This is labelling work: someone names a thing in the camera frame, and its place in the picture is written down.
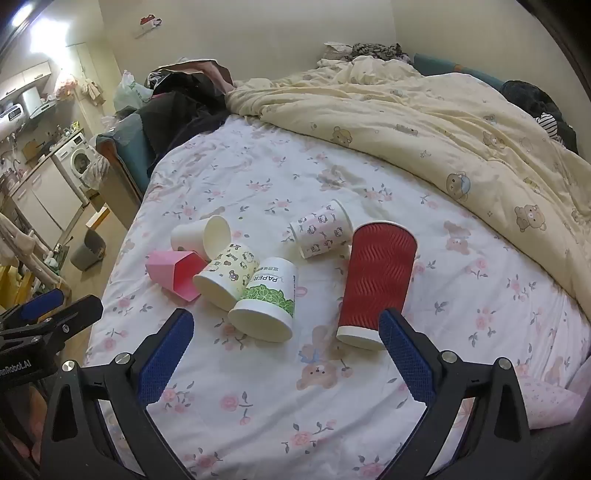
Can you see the range hood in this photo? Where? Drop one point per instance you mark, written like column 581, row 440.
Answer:
column 39, row 104

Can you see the red wall decoration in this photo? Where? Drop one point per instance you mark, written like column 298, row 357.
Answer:
column 148, row 23

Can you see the pink plastic cup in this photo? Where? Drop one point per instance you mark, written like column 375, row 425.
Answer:
column 170, row 273

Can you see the white plastic bag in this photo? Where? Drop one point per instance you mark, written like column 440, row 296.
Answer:
column 129, row 92

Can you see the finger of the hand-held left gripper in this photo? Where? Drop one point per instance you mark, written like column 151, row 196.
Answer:
column 76, row 314
column 41, row 305

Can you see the leopard print cloth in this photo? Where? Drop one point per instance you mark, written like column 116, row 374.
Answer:
column 378, row 51

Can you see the pink cloth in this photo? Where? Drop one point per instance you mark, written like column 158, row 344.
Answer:
column 219, row 74

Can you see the teal headboard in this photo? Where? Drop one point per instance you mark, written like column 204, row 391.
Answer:
column 434, row 64

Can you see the beige kitchen counter cabinet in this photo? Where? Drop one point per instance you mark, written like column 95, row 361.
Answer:
column 46, row 198

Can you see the dark clothes pile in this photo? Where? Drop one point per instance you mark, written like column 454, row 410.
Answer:
column 184, row 115

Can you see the red ripple paper cup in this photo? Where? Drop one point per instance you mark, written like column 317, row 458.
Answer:
column 375, row 277

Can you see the black white striped cloth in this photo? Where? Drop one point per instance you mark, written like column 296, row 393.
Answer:
column 548, row 124

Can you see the teal wooden bed frame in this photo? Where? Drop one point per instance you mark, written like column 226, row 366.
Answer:
column 125, row 143

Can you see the yellow bear print duvet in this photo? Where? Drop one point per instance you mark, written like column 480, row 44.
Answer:
column 415, row 120

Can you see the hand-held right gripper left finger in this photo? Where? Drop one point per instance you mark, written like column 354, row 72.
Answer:
column 166, row 355

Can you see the pale yellow cartoon print cup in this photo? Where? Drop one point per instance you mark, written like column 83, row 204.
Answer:
column 226, row 273

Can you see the white cup with cartoon print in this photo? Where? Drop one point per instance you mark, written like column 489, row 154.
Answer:
column 323, row 230

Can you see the beige upper cabinets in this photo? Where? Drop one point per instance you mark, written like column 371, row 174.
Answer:
column 25, row 78

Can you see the grey trash bin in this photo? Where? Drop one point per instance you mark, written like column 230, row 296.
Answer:
column 87, row 249

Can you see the plain white paper cup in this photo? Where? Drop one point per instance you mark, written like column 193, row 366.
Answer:
column 194, row 235

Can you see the pink floral pillow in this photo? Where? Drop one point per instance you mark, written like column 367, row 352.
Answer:
column 551, row 399

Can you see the dark fuzzy clothing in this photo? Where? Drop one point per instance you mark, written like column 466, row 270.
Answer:
column 526, row 99

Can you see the white cup with green print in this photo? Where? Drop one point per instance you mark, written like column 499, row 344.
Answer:
column 268, row 295

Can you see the white water heater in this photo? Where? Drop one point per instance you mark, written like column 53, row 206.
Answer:
column 13, row 113

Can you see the white crumpled pillow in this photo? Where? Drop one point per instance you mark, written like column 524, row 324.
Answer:
column 337, row 50

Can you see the hanging beige towel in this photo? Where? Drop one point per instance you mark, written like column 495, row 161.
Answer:
column 92, row 92

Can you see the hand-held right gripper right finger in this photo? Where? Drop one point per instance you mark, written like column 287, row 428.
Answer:
column 407, row 355

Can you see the white washing machine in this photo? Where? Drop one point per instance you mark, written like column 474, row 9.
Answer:
column 78, row 159

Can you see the cardboard box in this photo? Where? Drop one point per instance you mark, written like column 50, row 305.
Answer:
column 98, row 217

